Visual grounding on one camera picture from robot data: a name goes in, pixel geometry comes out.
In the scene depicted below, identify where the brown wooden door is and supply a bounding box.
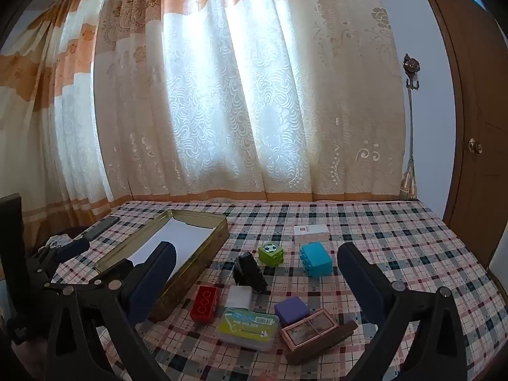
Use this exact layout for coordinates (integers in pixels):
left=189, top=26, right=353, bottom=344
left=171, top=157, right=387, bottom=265
left=415, top=0, right=508, bottom=260

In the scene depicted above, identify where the red toy brick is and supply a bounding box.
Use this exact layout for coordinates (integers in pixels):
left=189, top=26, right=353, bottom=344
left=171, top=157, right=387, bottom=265
left=190, top=285, right=221, bottom=323

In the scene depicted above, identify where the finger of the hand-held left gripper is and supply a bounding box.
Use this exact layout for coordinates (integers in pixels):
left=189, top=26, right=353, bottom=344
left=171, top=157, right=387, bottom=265
left=24, top=237, right=92, bottom=286

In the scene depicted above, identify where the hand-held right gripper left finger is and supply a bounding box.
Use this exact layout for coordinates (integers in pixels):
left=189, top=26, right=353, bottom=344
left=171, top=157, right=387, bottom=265
left=45, top=240, right=178, bottom=381

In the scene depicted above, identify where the white paper sheet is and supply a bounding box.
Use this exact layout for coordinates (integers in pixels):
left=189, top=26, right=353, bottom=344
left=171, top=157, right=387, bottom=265
left=131, top=216, right=217, bottom=282

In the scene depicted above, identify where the copper brown block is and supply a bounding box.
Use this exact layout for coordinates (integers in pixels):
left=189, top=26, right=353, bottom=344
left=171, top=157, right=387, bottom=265
left=280, top=308, right=360, bottom=366

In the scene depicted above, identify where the blue toy brick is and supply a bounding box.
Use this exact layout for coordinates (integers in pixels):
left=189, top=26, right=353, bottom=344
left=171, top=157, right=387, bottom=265
left=299, top=242, right=334, bottom=277

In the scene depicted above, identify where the clear plastic box green label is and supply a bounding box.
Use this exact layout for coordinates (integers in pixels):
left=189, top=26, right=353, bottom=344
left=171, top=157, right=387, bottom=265
left=217, top=306, right=280, bottom=352

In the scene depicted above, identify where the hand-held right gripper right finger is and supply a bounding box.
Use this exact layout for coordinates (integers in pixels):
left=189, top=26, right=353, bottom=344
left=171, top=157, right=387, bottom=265
left=337, top=241, right=470, bottom=381

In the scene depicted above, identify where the black ribbed object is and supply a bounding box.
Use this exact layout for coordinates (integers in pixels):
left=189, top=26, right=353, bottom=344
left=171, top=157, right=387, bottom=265
left=233, top=252, right=270, bottom=294

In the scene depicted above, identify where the purple cube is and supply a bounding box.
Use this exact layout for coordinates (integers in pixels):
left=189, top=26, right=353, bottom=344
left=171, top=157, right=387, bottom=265
left=275, top=296, right=310, bottom=326

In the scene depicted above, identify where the small translucent white box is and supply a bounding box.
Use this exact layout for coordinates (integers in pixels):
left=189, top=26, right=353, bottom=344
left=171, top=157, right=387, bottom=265
left=225, top=285, right=254, bottom=310

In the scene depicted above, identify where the ornate metal wall hook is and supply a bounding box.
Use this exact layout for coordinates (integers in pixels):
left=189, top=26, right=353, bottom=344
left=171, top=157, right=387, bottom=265
left=403, top=53, right=421, bottom=93

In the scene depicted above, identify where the white crumpled cloth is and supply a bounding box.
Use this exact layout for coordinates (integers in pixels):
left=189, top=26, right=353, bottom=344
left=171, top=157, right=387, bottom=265
left=47, top=233, right=74, bottom=249

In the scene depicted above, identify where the cream and orange patterned curtain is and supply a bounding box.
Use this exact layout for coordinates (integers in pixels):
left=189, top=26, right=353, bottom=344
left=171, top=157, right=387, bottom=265
left=0, top=0, right=417, bottom=243

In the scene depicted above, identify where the plaid bed sheet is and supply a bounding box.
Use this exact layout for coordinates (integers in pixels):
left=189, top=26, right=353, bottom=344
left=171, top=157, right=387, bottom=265
left=48, top=199, right=508, bottom=381

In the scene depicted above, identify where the curtain tieback cord with tassel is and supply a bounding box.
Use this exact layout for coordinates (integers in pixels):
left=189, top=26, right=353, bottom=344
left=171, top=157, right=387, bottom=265
left=400, top=83, right=418, bottom=201

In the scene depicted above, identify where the green cube with football print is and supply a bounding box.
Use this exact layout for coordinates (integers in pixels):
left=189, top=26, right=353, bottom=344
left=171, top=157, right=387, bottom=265
left=258, top=242, right=285, bottom=267

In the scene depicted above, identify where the white box with red mark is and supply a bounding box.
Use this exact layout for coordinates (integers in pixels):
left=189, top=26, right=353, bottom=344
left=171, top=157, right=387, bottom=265
left=293, top=224, right=331, bottom=244

